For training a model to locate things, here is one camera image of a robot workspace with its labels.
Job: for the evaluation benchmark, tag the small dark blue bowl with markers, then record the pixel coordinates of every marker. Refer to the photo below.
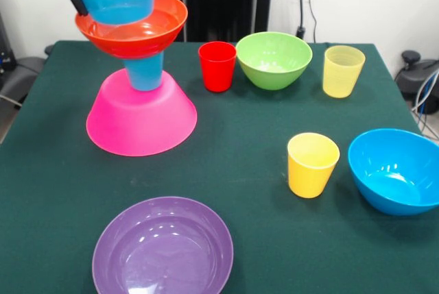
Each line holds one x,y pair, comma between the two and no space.
120,8

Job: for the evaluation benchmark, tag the orange plastic bowl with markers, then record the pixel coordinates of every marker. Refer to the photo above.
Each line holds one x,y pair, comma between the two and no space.
137,45

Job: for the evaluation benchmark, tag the blue plastic cup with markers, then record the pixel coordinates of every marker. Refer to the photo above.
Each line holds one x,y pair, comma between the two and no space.
145,74

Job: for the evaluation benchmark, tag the pink plastic bowl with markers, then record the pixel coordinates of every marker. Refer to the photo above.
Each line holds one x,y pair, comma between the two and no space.
144,119

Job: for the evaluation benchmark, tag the black floor device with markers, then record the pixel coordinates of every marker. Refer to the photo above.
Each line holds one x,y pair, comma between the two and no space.
17,74
411,78

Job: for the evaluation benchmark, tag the red plastic cup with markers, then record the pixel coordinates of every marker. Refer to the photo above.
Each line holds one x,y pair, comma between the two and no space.
217,71

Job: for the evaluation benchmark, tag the green plastic bowl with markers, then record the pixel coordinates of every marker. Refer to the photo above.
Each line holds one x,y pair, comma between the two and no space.
274,74

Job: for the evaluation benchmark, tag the dark green table cloth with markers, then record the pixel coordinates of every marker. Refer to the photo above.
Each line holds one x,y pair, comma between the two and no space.
240,157

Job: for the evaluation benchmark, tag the translucent yellow-green plastic cup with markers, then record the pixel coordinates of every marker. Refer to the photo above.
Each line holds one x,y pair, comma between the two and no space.
341,78

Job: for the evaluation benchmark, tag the purple plastic bowl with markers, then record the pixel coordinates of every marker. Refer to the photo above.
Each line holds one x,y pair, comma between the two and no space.
161,256

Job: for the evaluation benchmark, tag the yellow plastic cup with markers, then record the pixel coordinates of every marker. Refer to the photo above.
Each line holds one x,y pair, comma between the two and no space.
308,177

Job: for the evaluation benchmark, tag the large light blue bowl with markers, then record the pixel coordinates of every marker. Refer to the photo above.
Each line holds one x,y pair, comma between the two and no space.
394,177

